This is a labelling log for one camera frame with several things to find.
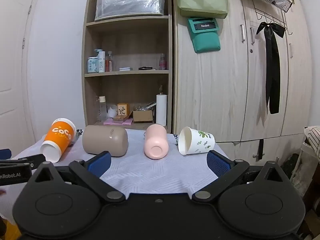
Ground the clear bottle with red liquid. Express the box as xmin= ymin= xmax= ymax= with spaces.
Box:
xmin=105 ymin=51 xmax=113 ymax=72

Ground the light green bag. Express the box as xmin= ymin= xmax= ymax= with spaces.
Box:
xmin=176 ymin=0 xmax=228 ymax=19

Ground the wooden shelf unit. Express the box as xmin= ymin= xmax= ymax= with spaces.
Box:
xmin=81 ymin=0 xmax=173 ymax=133

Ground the teal pouch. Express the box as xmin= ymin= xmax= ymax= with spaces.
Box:
xmin=187 ymin=17 xmax=222 ymax=54

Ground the cream patterned cloth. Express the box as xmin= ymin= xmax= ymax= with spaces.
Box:
xmin=303 ymin=126 xmax=320 ymax=160

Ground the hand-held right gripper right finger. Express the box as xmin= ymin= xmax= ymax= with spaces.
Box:
xmin=192 ymin=150 xmax=288 ymax=203

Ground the black ribbon bow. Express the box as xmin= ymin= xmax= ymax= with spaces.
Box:
xmin=256 ymin=22 xmax=285 ymax=115

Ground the clear bottle with beige cap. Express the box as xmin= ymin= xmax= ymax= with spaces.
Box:
xmin=99 ymin=96 xmax=107 ymax=123

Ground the pink cup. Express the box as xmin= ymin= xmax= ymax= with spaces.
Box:
xmin=144 ymin=124 xmax=168 ymax=160

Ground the white table cloth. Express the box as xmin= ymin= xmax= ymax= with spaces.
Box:
xmin=10 ymin=127 xmax=233 ymax=198

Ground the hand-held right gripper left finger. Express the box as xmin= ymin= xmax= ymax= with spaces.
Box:
xmin=32 ymin=151 xmax=126 ymax=203

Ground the white paper towel roll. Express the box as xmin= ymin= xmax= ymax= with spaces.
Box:
xmin=156 ymin=94 xmax=167 ymax=127

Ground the taupe tumbler cup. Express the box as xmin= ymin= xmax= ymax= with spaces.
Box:
xmin=82 ymin=125 xmax=128 ymax=157

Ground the plastic-wrapped grey storage box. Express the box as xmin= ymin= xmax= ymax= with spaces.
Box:
xmin=94 ymin=0 xmax=166 ymax=22

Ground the wooden wardrobe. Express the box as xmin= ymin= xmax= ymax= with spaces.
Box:
xmin=172 ymin=0 xmax=313 ymax=157

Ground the small cardboard box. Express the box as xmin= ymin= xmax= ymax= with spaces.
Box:
xmin=133 ymin=110 xmax=153 ymax=123

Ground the white leaf-print paper cup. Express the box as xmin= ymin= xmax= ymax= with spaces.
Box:
xmin=178 ymin=126 xmax=215 ymax=155

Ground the pink flat box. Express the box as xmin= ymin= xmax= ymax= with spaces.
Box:
xmin=103 ymin=118 xmax=133 ymax=125

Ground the wooden floral box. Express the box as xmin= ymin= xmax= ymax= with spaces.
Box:
xmin=117 ymin=103 xmax=130 ymax=117

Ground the white tube bottle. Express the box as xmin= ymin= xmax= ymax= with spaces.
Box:
xmin=98 ymin=51 xmax=106 ymax=73

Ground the orange paper cup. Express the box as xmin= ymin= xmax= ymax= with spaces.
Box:
xmin=41 ymin=117 xmax=77 ymax=163

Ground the white door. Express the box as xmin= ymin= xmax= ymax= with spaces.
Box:
xmin=0 ymin=0 xmax=38 ymax=152

